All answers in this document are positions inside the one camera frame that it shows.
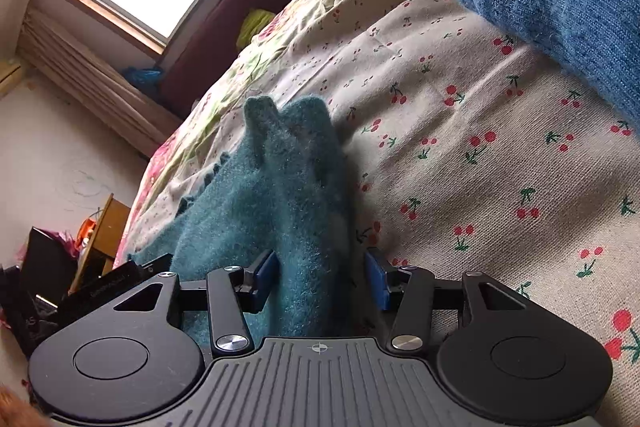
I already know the cherry print bed sheet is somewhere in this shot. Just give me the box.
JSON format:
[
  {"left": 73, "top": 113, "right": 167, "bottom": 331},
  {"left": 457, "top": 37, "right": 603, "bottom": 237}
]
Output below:
[{"left": 127, "top": 0, "right": 640, "bottom": 427}]

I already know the blue knit sweater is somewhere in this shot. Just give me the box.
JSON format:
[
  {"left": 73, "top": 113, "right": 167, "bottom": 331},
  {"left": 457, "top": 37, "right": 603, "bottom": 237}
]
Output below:
[{"left": 456, "top": 0, "right": 640, "bottom": 130}]

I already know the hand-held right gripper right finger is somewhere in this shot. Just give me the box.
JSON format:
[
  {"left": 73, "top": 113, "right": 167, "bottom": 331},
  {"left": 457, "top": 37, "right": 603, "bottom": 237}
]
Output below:
[{"left": 364, "top": 248, "right": 538, "bottom": 352}]

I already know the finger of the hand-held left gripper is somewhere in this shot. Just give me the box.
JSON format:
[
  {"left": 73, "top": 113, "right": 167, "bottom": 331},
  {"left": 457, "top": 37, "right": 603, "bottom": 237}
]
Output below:
[{"left": 127, "top": 254, "right": 173, "bottom": 280}]

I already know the beige curtain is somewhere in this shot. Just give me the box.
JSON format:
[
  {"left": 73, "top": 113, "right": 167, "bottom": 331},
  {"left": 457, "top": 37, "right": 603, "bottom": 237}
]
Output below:
[{"left": 17, "top": 7, "right": 183, "bottom": 158}]

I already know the wooden cabinet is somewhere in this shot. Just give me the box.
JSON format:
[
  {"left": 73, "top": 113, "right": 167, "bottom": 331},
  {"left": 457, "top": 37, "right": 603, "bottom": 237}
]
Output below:
[{"left": 69, "top": 193, "right": 132, "bottom": 295}]

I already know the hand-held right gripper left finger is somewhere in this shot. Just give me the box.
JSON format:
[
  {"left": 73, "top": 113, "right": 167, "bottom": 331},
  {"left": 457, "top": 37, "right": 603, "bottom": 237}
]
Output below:
[{"left": 100, "top": 249, "right": 278, "bottom": 356}]

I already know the teal knit sweater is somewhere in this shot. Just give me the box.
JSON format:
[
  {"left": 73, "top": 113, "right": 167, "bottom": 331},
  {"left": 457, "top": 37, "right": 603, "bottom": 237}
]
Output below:
[{"left": 127, "top": 96, "right": 362, "bottom": 339}]

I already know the pink floral quilt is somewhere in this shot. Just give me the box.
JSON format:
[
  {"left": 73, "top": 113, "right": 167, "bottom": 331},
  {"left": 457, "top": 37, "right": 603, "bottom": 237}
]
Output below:
[{"left": 127, "top": 0, "right": 506, "bottom": 258}]

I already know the yellow green cloth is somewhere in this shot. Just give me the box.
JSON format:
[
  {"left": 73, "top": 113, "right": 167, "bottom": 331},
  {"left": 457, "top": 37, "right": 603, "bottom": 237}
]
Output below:
[{"left": 236, "top": 8, "right": 277, "bottom": 48}]

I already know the blue plastic bag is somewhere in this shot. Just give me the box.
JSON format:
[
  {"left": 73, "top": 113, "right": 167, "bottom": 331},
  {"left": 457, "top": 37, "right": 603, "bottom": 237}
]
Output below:
[{"left": 121, "top": 66, "right": 165, "bottom": 102}]

